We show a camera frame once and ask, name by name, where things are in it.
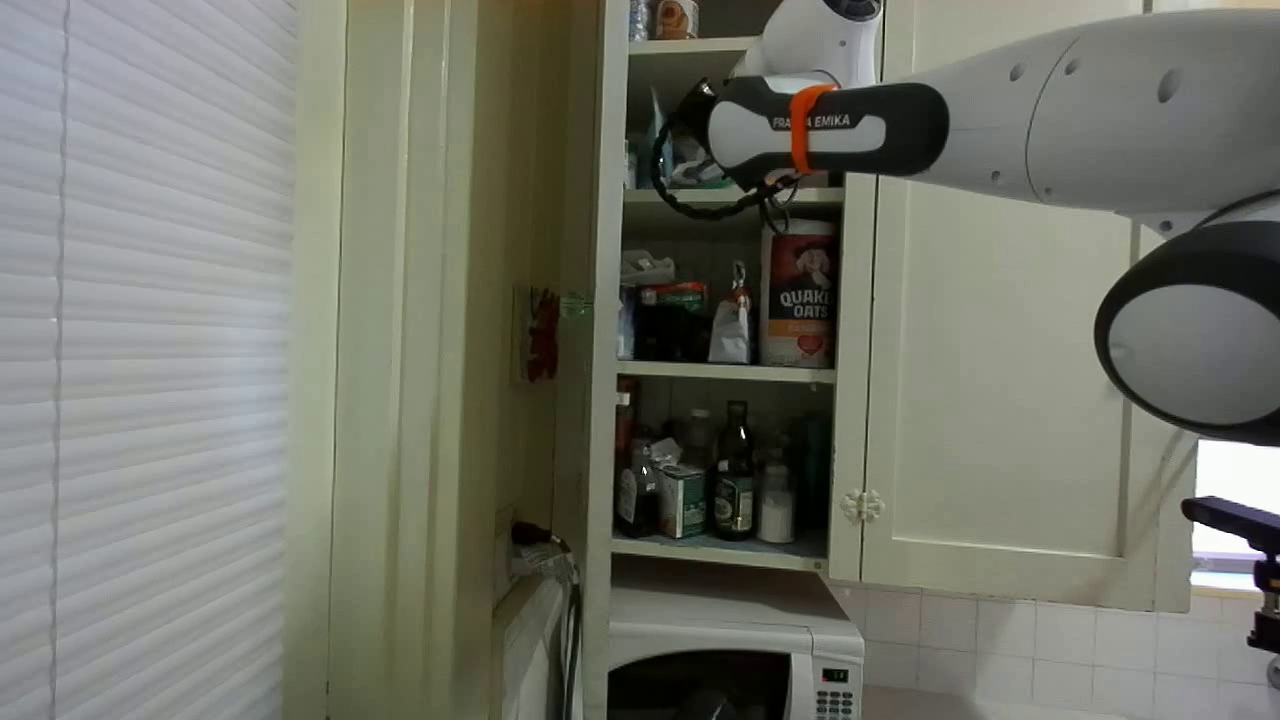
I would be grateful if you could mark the white window blind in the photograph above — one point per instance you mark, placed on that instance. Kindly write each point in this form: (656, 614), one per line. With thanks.
(145, 285)

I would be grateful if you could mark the dark box on shelf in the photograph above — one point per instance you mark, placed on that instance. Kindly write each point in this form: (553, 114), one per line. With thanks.
(674, 320)

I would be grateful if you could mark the white salt shaker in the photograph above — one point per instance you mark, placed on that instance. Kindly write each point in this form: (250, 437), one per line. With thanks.
(776, 505)

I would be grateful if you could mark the oats canister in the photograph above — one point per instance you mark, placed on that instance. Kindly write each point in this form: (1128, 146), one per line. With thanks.
(798, 294)

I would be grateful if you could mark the small white bag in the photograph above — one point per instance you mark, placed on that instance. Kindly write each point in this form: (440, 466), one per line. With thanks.
(732, 320)

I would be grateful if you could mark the cream cabinet door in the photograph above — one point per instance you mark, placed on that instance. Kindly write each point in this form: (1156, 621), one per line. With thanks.
(977, 442)

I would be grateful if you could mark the dark glass bottle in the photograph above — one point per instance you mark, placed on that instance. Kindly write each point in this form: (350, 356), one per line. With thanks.
(732, 499)

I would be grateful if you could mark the green and white box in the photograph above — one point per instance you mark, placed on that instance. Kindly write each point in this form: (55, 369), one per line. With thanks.
(682, 503)

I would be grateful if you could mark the white microwave oven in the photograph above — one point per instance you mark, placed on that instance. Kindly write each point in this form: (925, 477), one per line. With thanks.
(732, 658)

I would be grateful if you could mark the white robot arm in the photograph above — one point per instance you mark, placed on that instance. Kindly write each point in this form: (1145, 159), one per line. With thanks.
(1160, 117)

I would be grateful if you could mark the cream upper cabinet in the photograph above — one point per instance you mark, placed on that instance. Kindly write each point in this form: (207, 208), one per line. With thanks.
(717, 280)

